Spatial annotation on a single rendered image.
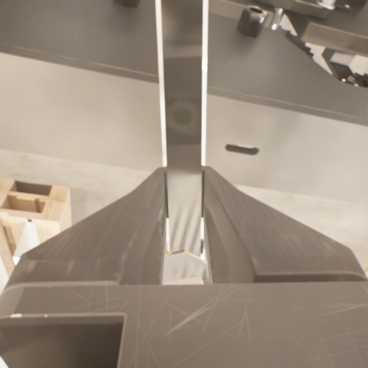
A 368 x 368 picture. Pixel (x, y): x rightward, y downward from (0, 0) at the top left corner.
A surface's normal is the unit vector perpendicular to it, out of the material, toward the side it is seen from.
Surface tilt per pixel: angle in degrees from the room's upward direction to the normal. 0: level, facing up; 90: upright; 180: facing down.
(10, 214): 90
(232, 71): 90
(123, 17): 90
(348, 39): 0
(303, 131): 0
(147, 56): 90
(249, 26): 0
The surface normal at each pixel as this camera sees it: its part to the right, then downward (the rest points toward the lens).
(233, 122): 0.01, 0.75
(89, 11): 0.23, -0.65
